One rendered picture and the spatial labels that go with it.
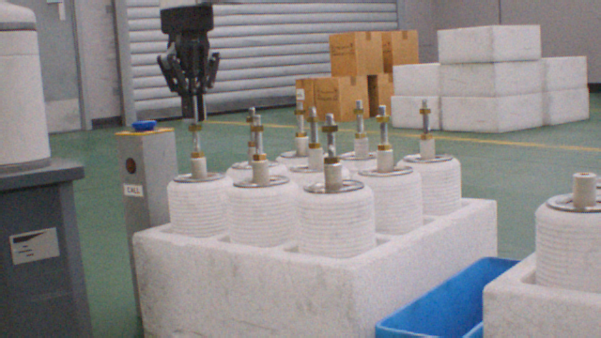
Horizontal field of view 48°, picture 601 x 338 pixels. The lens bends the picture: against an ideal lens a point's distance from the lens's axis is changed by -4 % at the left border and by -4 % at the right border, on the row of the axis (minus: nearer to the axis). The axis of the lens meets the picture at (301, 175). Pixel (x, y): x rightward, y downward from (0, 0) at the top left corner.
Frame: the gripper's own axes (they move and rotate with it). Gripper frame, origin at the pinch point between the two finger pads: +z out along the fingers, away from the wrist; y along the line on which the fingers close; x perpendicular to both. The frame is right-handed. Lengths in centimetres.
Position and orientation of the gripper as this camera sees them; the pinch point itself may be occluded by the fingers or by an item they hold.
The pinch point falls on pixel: (193, 108)
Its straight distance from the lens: 100.6
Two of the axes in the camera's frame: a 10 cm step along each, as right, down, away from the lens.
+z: 0.7, 9.9, 1.6
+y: -4.2, 1.7, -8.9
